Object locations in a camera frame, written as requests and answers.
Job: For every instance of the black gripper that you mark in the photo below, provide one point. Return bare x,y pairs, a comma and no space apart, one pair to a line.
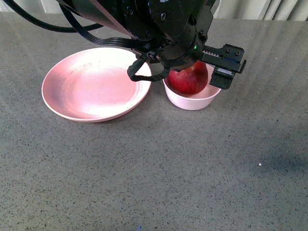
189,47

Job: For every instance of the red apple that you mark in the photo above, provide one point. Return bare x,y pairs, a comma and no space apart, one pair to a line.
189,81

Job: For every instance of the pale pink bowl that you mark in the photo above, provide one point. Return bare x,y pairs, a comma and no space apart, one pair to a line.
193,102

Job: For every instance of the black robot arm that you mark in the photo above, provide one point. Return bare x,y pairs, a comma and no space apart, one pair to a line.
165,35

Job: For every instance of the pink plate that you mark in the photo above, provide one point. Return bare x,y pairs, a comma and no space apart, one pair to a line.
93,85

